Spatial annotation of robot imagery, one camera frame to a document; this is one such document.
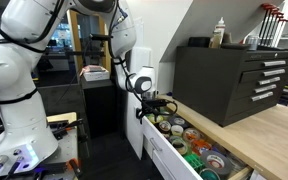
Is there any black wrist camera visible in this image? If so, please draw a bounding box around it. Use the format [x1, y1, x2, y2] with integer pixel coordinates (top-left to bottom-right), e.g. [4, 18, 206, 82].
[146, 98, 171, 108]

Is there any silver tool chest drawer handle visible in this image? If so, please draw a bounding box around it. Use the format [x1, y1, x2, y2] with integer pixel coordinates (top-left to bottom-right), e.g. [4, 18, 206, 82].
[257, 76, 282, 86]
[250, 91, 274, 102]
[253, 84, 278, 94]
[262, 59, 287, 67]
[262, 68, 287, 77]

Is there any brown glue bottle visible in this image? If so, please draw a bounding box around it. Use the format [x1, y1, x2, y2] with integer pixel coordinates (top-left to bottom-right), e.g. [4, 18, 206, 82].
[208, 29, 222, 49]

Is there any silver metal can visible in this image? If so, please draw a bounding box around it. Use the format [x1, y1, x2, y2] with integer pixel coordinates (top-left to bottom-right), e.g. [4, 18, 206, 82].
[245, 34, 260, 51]

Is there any black pedestal cabinet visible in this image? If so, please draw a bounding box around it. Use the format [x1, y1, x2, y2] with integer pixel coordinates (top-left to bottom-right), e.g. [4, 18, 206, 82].
[80, 78, 125, 139]

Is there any teal tape roll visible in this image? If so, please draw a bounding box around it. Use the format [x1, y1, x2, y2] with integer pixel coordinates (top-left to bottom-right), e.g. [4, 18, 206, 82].
[198, 167, 222, 180]

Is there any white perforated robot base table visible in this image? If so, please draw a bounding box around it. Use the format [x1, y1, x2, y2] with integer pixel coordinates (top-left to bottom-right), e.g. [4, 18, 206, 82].
[0, 111, 82, 180]

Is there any white bottle red cap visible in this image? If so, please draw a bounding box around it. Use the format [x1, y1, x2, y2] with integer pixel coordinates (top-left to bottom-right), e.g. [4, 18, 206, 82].
[214, 16, 227, 43]

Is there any black metal tool chest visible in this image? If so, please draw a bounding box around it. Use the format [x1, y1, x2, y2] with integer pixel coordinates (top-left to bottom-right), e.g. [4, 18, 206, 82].
[172, 44, 288, 128]

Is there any small black tape roll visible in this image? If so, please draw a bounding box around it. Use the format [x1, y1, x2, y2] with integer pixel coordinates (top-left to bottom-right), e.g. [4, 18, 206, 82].
[168, 114, 191, 129]

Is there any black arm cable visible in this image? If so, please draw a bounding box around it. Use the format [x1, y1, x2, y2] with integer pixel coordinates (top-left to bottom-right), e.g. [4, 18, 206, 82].
[107, 0, 179, 116]

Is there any clear tape roll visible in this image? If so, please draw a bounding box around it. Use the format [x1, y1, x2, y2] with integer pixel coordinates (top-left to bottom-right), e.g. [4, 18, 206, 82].
[225, 151, 248, 174]

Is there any metal drawer handle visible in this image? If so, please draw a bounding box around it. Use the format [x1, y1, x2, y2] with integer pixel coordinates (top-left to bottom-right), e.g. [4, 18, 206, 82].
[149, 137, 164, 153]

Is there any green plastic box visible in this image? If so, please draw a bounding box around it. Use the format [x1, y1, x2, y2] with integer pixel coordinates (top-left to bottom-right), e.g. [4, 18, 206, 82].
[183, 153, 206, 173]

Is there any orange black bar clamp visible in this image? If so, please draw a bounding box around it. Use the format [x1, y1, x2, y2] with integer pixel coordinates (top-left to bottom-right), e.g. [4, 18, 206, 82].
[65, 158, 83, 178]
[47, 118, 85, 141]

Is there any beige red tape roll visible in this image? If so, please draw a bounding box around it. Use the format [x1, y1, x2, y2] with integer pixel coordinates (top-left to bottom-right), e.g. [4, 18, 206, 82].
[158, 120, 173, 134]

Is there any small wooden board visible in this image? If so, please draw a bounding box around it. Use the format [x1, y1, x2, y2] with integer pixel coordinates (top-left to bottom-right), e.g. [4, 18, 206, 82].
[46, 111, 78, 125]

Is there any black roll on chest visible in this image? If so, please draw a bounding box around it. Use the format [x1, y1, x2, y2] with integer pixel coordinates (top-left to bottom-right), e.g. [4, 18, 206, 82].
[187, 36, 212, 48]

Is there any red handled bar clamp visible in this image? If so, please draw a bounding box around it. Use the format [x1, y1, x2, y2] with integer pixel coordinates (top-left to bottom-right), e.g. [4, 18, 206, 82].
[257, 3, 277, 39]
[273, 17, 288, 48]
[263, 7, 280, 43]
[268, 10, 285, 46]

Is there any wooden door frame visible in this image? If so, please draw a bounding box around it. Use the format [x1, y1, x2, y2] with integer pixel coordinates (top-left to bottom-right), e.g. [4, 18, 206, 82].
[66, 9, 112, 76]

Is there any orange white tape roll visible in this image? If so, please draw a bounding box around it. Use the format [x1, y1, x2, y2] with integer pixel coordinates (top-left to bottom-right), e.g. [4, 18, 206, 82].
[182, 127, 205, 144]

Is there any white wall box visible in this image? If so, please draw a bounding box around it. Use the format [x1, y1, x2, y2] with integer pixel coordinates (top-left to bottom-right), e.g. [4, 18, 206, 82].
[129, 46, 153, 74]

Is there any white tape drawer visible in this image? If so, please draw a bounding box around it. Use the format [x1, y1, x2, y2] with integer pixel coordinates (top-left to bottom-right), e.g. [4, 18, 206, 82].
[141, 99, 253, 180]

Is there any pink white cardboard box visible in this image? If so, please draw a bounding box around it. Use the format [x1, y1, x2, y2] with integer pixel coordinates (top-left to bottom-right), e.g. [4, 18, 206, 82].
[79, 64, 112, 83]

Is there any grey duct tape roll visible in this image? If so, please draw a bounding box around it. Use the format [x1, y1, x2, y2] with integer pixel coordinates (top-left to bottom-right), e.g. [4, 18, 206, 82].
[199, 149, 233, 176]

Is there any yellow green tape roll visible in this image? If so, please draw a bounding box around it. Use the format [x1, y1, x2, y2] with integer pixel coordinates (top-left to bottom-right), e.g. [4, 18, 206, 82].
[146, 113, 165, 125]

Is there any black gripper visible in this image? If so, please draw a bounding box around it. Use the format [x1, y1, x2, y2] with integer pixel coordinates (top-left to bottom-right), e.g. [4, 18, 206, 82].
[135, 101, 162, 124]

